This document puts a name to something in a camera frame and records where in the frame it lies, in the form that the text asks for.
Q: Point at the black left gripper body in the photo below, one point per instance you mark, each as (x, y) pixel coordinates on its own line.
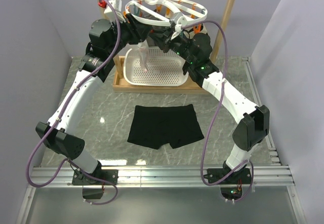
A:
(130, 36)

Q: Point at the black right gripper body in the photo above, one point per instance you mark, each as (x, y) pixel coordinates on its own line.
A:
(177, 45)

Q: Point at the white round clip hanger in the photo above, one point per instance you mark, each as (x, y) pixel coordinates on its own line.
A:
(159, 12)

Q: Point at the black boxer underwear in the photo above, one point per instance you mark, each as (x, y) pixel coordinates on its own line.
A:
(153, 127)

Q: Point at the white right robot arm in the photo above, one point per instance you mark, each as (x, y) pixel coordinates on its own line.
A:
(252, 120)

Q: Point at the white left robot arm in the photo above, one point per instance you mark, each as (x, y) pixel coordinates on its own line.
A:
(106, 40)

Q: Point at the grey striped hanging underwear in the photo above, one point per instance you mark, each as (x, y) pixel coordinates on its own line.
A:
(158, 33)

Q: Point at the pink white hanging underwear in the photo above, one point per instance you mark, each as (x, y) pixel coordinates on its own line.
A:
(142, 49)

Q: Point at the black hanging underwear white band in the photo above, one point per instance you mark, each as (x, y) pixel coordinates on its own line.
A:
(202, 30)

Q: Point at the white perforated plastic basket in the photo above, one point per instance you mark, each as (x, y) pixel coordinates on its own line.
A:
(163, 69)

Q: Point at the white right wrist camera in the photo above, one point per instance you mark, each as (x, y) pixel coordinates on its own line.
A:
(179, 20)

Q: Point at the wooden hanger rack frame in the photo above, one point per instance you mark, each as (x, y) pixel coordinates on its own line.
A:
(120, 84)

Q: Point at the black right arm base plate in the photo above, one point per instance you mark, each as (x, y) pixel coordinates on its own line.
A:
(242, 176)

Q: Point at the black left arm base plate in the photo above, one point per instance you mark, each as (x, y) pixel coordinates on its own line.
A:
(98, 177)

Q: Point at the aluminium mounting rail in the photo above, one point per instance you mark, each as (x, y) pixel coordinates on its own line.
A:
(163, 176)

